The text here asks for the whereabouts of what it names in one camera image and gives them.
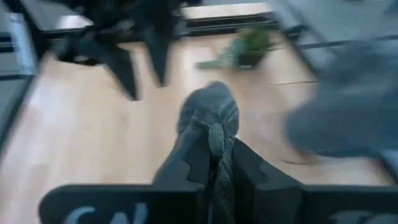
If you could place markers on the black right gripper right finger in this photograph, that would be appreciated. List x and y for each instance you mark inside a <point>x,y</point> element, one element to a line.
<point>264,186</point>

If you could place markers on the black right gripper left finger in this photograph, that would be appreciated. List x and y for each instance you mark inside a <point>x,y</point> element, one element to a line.
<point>186,161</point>

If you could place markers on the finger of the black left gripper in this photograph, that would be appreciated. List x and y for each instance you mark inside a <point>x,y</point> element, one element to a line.
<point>157,56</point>
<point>122,71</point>

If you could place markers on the dark grey baseball cap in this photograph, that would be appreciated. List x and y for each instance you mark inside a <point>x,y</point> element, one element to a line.
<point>211,105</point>

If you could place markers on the green potted plant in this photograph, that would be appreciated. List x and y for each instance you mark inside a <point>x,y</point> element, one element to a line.
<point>252,43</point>

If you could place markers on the blue-grey denim baseball cap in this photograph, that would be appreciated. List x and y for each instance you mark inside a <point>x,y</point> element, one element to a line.
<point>348,109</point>

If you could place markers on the black table frame rail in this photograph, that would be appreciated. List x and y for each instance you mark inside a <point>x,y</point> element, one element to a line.
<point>230,23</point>

